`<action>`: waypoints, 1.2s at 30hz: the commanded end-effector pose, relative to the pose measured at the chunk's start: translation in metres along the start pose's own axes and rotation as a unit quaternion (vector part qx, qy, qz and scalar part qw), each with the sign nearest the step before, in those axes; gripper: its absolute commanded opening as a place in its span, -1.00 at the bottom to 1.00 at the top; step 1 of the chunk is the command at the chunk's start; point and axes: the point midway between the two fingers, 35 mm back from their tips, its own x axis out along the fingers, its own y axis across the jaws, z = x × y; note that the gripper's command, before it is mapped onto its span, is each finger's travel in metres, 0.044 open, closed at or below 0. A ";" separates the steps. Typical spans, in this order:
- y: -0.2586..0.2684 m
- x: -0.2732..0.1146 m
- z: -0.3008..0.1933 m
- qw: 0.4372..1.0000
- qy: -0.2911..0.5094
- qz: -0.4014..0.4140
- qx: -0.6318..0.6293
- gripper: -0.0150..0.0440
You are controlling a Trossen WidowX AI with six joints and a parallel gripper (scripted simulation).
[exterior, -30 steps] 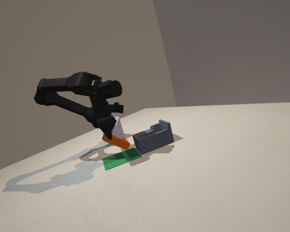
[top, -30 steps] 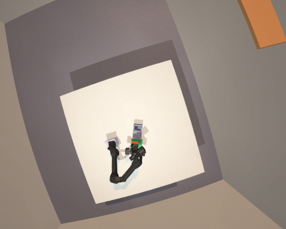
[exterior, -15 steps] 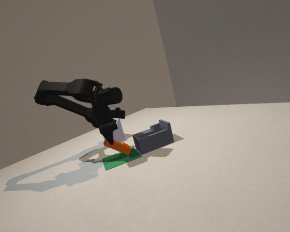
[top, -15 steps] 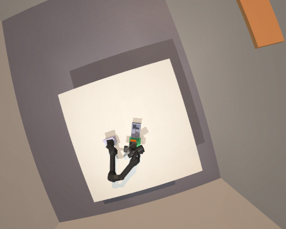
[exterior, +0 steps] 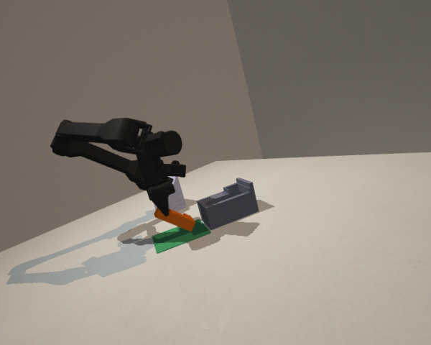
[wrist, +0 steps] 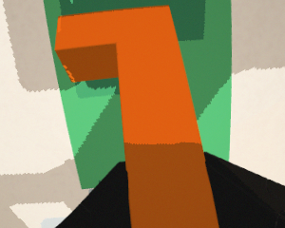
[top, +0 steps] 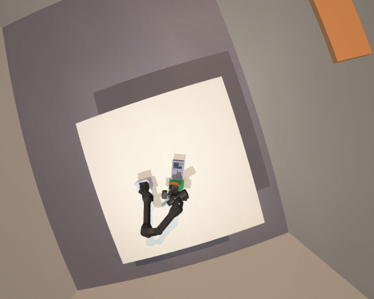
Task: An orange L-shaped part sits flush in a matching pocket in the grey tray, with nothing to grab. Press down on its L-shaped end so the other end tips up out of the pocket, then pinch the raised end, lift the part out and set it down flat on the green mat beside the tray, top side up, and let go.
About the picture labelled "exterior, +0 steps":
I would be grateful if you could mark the orange l-shaped part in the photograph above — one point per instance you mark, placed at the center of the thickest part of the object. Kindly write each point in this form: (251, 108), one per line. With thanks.
(184, 221)

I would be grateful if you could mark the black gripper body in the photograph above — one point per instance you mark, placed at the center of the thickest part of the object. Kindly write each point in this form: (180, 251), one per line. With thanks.
(152, 177)

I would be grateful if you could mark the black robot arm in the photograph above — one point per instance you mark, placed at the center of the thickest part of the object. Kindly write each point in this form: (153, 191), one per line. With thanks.
(121, 134)

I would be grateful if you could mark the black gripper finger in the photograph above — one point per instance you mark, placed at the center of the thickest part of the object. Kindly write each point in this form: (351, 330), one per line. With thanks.
(162, 204)

